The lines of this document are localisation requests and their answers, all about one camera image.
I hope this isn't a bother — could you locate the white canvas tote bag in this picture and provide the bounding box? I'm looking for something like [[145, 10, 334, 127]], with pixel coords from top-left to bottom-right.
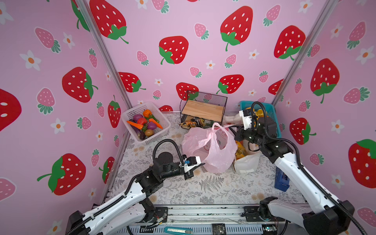
[[221, 113, 262, 174]]

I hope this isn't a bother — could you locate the pink plastic grocery bag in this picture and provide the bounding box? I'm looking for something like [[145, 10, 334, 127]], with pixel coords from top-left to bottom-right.
[[182, 122, 238, 173]]

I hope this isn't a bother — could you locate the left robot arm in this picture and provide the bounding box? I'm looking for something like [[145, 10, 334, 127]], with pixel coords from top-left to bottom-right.
[[66, 139, 204, 235]]

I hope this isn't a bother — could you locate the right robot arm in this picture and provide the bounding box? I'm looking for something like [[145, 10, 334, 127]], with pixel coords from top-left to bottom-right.
[[235, 108, 367, 235]]

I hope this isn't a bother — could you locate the teal plastic basket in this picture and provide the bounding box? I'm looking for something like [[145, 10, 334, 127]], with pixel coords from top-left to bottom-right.
[[237, 100, 282, 139]]

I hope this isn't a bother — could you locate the snack bag under shelf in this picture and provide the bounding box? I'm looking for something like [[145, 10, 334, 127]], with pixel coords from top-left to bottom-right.
[[180, 117, 215, 130]]

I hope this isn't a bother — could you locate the toy potato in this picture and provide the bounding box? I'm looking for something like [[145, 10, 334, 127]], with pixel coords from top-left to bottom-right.
[[145, 129, 154, 137]]

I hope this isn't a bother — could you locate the blue box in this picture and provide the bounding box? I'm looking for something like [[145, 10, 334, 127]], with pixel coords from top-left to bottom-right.
[[275, 167, 290, 192]]

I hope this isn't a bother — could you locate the white plastic basket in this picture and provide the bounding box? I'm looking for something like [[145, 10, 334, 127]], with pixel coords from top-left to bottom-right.
[[121, 102, 171, 145]]

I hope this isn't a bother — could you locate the toy carrot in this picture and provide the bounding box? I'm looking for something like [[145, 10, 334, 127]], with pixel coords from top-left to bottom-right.
[[127, 121, 144, 130]]

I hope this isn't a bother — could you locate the teal utility knife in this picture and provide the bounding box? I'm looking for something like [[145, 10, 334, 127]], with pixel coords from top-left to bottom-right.
[[164, 227, 193, 235]]

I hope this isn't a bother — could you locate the black wire wooden shelf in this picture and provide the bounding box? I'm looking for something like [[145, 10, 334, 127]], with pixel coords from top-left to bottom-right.
[[179, 90, 228, 124]]

